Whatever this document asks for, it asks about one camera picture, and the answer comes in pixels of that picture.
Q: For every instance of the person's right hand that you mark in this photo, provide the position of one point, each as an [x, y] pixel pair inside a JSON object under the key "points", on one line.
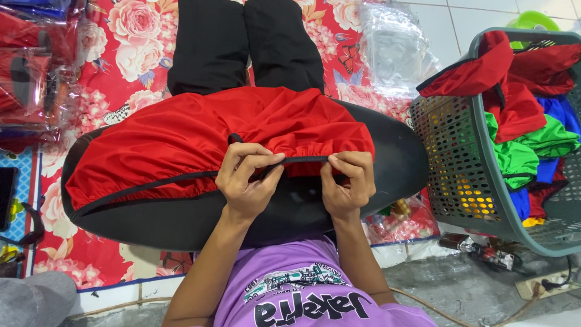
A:
{"points": [[356, 193]]}

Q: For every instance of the person's left hand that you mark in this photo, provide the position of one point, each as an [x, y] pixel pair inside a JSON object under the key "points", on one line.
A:
{"points": [[234, 184]]}

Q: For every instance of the red fabric seat cover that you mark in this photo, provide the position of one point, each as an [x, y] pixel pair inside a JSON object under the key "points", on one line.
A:
{"points": [[181, 131]]}

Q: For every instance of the black motorcycle seat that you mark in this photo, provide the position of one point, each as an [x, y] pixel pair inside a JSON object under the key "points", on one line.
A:
{"points": [[295, 211]]}

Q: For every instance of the person's purple printed t-shirt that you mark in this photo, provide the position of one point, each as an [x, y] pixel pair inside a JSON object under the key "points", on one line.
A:
{"points": [[313, 272]]}

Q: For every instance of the grey perforated laundry basket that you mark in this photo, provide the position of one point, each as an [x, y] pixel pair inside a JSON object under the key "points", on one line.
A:
{"points": [[449, 150]]}

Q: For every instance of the person's black trousers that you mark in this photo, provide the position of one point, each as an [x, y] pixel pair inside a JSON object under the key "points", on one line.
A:
{"points": [[213, 45]]}

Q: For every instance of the dark bottle with label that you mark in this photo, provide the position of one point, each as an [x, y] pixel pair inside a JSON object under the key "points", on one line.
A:
{"points": [[485, 254]]}

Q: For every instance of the stack of clear plastic bags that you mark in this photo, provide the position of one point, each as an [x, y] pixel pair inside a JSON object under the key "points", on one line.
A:
{"points": [[395, 50]]}

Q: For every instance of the red floral floor mat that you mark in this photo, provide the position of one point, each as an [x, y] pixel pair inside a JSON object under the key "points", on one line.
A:
{"points": [[127, 54]]}

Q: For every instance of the heap of coloured fabric covers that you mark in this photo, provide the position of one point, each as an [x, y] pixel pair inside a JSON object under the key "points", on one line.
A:
{"points": [[522, 113]]}

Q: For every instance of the beige power strip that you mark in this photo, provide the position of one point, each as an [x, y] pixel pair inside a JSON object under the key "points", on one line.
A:
{"points": [[531, 285]]}

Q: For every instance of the black phone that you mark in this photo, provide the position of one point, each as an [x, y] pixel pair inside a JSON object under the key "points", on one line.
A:
{"points": [[6, 195]]}

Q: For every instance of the pile of packaged red covers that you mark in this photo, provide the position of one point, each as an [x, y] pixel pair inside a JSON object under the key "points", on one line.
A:
{"points": [[31, 72]]}

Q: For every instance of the grey cloth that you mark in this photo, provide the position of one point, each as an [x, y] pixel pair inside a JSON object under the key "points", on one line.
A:
{"points": [[34, 299]]}

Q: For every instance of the green plastic bowl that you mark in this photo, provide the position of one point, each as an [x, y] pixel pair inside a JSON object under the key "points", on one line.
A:
{"points": [[535, 22]]}

